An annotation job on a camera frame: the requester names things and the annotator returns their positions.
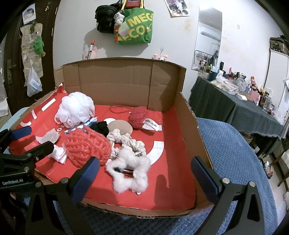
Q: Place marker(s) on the orange tipped pole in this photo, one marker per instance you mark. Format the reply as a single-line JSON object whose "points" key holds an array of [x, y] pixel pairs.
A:
{"points": [[91, 48]]}

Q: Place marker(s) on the red mesh bath pouf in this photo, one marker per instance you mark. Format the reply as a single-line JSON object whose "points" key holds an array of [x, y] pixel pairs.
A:
{"points": [[88, 146]]}

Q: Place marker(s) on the dark wooden door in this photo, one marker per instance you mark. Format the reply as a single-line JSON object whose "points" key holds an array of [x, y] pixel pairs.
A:
{"points": [[48, 56]]}

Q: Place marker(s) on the photo sheet on door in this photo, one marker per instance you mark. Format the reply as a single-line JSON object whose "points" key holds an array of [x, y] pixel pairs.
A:
{"points": [[29, 13]]}

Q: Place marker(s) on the clear hanging organizer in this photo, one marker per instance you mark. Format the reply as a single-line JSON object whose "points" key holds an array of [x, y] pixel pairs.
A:
{"points": [[28, 54]]}

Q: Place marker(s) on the black scrunchie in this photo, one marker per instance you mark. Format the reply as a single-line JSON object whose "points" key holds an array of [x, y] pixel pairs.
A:
{"points": [[100, 127]]}

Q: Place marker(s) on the dark patterned case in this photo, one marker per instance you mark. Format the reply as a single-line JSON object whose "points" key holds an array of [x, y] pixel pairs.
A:
{"points": [[278, 44]]}

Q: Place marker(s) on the wall mirror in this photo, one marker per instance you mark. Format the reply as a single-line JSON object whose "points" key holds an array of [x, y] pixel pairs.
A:
{"points": [[208, 27]]}

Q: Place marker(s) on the small panda plush charm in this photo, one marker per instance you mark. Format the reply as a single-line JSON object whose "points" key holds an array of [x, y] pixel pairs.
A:
{"points": [[119, 18]]}

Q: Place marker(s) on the blue white packet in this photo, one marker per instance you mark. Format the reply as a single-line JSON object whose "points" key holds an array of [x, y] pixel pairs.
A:
{"points": [[88, 123]]}

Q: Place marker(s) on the clear plastic bag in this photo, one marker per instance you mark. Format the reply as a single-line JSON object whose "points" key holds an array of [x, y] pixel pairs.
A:
{"points": [[33, 82]]}

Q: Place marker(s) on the cream crochet scrunchie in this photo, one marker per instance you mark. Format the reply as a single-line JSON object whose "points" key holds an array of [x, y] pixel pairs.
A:
{"points": [[126, 140]]}

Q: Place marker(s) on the white fridge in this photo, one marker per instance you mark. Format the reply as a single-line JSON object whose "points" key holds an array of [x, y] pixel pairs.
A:
{"points": [[276, 74]]}

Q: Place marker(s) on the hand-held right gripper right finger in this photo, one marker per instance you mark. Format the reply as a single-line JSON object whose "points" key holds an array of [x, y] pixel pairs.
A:
{"points": [[203, 178]]}

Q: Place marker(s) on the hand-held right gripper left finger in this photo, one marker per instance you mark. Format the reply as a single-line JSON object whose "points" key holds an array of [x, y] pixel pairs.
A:
{"points": [[85, 178]]}

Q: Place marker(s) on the black bag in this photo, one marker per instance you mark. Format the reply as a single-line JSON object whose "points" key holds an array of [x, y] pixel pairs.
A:
{"points": [[105, 18]]}

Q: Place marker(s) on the photo wall poster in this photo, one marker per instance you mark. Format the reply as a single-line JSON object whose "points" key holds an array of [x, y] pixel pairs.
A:
{"points": [[177, 6]]}

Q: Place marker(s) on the white mesh bath pouf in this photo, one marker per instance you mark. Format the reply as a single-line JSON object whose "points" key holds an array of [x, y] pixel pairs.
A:
{"points": [[74, 108]]}

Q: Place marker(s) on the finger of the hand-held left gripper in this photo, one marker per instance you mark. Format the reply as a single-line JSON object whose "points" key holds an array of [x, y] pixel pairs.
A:
{"points": [[43, 150], [19, 133]]}

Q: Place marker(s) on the red box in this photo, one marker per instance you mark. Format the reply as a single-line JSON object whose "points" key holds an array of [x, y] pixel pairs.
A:
{"points": [[133, 2]]}

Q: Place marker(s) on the green tote bag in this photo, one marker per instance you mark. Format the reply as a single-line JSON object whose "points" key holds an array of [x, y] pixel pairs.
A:
{"points": [[135, 27]]}

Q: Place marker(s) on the pink plush toy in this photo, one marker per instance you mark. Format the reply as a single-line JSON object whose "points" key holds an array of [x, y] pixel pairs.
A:
{"points": [[94, 52]]}

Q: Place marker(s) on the blue textured blanket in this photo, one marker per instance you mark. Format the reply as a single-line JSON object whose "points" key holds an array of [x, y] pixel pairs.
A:
{"points": [[237, 169]]}

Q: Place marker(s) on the table with dark cloth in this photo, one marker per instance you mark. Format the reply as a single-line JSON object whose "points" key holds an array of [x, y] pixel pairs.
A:
{"points": [[237, 115]]}

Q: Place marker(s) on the cluster of cosmetic bottles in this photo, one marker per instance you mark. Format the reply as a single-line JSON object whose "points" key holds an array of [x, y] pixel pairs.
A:
{"points": [[237, 83]]}

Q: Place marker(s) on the pink flowered plush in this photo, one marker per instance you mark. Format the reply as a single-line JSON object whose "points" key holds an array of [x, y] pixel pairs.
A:
{"points": [[160, 58]]}

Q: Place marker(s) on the red printed box liner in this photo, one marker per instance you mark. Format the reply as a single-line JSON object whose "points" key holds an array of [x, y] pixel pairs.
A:
{"points": [[171, 158]]}

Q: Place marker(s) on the white tissue paper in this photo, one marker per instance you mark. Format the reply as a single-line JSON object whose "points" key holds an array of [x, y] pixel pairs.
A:
{"points": [[48, 136], [58, 154]]}

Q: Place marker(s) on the brown cardboard box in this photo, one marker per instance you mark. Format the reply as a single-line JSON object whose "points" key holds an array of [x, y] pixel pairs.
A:
{"points": [[126, 83]]}

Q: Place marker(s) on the green plush toy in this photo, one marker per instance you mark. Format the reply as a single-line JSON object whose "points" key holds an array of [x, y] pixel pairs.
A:
{"points": [[38, 45]]}

